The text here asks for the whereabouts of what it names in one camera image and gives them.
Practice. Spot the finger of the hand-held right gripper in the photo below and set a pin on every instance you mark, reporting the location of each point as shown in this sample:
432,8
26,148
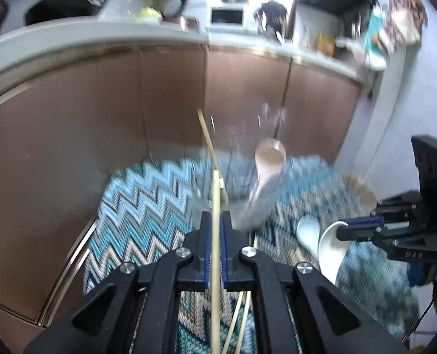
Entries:
366,221
355,234

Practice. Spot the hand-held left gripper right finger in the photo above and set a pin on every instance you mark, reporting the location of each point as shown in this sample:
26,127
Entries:
226,243

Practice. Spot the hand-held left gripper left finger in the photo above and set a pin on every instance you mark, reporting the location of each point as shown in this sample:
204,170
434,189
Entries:
205,243

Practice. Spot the beige ceramic spoon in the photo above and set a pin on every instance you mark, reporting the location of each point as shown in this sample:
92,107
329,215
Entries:
364,191

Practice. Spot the pink ceramic spoon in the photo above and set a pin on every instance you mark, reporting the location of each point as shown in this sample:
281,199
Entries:
270,156

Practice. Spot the zigzag knitted mat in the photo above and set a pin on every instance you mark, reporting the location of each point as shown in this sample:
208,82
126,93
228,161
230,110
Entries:
141,210

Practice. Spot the copper base cabinet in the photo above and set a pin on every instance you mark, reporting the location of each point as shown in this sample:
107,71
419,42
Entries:
74,118

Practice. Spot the yellow bottle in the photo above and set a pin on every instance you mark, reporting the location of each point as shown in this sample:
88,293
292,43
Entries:
325,43

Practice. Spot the teal package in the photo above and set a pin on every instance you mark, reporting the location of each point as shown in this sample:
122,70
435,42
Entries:
373,33

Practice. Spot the brown floral apron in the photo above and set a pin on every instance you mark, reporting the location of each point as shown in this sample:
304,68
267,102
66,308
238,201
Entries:
402,25

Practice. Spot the black cloth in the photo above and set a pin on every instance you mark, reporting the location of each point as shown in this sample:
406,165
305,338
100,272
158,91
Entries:
273,16

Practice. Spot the white microwave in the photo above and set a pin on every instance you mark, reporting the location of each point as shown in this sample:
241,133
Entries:
227,16

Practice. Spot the bowl of green vegetables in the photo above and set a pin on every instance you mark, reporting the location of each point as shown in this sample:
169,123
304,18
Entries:
148,14

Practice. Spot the black wok with lid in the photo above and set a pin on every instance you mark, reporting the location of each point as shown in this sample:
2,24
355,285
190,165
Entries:
63,7

